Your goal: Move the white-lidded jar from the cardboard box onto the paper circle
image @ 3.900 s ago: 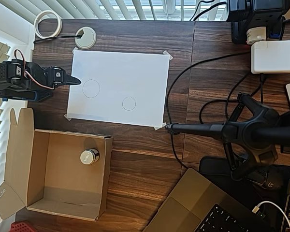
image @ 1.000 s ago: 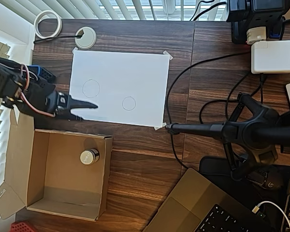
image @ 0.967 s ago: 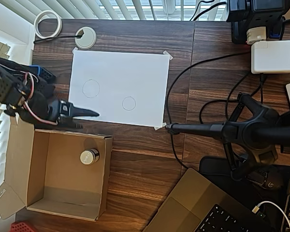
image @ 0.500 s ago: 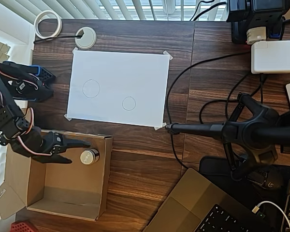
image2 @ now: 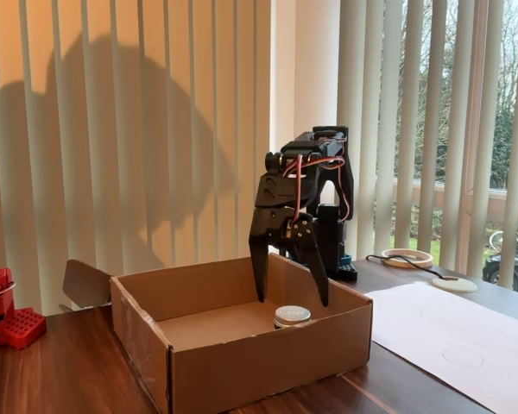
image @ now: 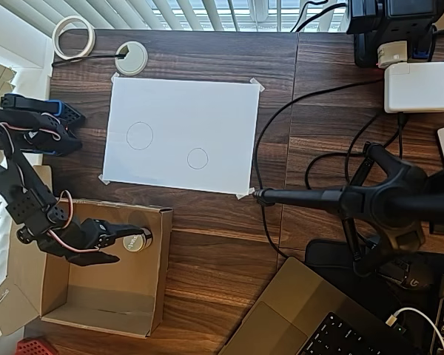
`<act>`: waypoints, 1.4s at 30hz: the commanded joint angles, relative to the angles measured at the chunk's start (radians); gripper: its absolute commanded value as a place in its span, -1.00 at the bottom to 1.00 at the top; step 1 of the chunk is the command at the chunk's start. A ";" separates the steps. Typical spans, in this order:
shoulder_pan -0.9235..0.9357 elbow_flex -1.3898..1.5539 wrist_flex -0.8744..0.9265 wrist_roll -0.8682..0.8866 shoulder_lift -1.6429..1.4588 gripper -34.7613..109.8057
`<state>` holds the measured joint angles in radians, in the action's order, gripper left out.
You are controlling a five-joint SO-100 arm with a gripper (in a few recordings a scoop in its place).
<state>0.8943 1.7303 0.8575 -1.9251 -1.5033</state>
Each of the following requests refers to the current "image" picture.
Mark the small silver cylinder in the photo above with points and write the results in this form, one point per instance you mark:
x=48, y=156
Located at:
x=135, y=244

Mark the red leader arm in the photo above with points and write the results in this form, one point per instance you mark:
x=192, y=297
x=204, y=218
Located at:
x=31, y=347

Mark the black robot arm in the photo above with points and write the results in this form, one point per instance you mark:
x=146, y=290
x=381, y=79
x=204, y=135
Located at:
x=18, y=174

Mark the open cardboard box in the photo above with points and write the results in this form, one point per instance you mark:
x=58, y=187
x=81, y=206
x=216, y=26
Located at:
x=107, y=296

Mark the masking tape corner piece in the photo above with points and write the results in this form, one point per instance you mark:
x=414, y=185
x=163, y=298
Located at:
x=258, y=86
x=242, y=195
x=114, y=77
x=103, y=180

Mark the white paper with circles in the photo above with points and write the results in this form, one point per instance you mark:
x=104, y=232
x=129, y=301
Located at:
x=192, y=122

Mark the grey laptop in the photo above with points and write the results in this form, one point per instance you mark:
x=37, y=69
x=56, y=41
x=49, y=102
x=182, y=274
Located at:
x=281, y=318

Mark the masking tape roll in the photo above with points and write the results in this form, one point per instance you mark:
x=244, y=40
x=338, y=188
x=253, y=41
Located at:
x=59, y=50

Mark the black desk mat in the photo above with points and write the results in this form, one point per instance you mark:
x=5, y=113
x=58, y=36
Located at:
x=325, y=255

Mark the black tripod stand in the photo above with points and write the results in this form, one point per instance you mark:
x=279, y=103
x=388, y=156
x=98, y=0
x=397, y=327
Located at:
x=385, y=207

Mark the black computer mouse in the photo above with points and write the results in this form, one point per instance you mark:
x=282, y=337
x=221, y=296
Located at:
x=420, y=275

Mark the white square power adapter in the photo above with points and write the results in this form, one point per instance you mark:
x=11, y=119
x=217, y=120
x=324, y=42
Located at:
x=418, y=87

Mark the black power strip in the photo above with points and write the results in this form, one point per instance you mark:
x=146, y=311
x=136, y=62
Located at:
x=392, y=26

